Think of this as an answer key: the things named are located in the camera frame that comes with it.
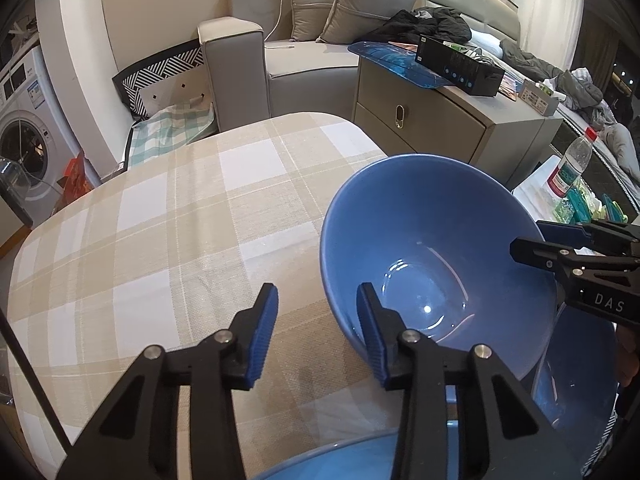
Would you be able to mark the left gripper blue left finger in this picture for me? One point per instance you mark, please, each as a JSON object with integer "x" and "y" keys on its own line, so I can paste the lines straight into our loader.
{"x": 263, "y": 316}

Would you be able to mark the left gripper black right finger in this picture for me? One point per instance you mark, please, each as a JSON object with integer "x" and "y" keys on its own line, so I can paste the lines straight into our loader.
{"x": 373, "y": 321}

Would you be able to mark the white washing machine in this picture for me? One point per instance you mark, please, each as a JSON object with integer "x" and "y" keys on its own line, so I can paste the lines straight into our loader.
{"x": 35, "y": 133}

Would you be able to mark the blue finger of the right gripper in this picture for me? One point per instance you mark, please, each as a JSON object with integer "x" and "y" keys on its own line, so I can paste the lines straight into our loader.
{"x": 570, "y": 235}
{"x": 539, "y": 255}

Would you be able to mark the checked beige tablecloth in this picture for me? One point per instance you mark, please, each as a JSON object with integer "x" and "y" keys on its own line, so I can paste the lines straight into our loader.
{"x": 169, "y": 251}

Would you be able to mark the grey sofa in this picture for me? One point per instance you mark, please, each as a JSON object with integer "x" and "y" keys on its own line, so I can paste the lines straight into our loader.
{"x": 258, "y": 70}

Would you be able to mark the person's right hand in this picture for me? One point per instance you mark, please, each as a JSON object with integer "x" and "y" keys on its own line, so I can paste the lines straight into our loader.
{"x": 627, "y": 356}

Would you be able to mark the grey side cabinet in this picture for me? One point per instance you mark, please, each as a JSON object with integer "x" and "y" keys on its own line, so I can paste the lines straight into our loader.
{"x": 504, "y": 138}

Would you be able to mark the clear plastic water bottle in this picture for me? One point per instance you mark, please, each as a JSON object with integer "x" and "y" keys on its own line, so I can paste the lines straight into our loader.
{"x": 573, "y": 163}

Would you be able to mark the blue bowl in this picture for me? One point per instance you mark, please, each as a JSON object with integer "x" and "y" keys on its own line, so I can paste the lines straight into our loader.
{"x": 576, "y": 383}
{"x": 433, "y": 235}
{"x": 370, "y": 457}

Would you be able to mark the grey cushion right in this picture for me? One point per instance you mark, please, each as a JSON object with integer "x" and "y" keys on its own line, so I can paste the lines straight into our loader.
{"x": 350, "y": 20}

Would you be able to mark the blue bowl back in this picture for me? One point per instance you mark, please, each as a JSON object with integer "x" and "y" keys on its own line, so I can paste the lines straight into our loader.
{"x": 576, "y": 383}

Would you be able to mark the black patterned chair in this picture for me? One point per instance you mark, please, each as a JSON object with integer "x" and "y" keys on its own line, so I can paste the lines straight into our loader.
{"x": 169, "y": 98}

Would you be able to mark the black clothes pile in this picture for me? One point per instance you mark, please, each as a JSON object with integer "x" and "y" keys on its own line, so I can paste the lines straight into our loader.
{"x": 440, "y": 23}

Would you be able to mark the black rectangular box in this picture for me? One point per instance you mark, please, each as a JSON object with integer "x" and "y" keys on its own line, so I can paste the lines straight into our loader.
{"x": 466, "y": 68}

